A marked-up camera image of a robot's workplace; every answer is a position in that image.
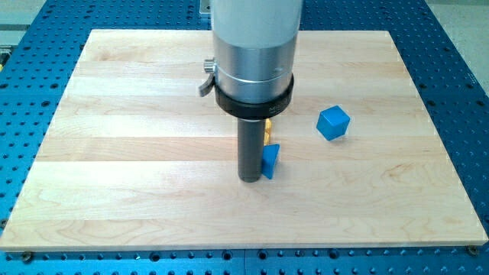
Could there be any light wooden board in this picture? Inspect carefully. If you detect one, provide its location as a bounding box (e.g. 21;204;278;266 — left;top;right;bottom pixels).
1;30;487;251

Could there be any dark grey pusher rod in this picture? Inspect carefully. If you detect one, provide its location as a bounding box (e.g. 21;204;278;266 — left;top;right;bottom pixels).
238;118;265;183

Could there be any yellow block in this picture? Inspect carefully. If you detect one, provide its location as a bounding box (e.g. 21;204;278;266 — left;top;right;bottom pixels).
264;118;272;146

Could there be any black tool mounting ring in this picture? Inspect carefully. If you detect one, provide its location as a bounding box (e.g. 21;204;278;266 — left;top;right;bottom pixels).
215;75;294;120

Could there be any blue perforated table plate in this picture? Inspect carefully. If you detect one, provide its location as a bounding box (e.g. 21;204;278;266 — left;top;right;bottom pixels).
1;0;488;274

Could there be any blue cube block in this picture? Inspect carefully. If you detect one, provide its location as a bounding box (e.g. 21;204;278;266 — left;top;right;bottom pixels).
316;105;351;141

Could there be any blue triangular block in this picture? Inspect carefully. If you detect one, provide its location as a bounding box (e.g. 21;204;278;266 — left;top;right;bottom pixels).
261;144;280;180

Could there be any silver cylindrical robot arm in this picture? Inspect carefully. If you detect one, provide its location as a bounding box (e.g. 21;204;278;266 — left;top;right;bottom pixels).
199;0;303;183

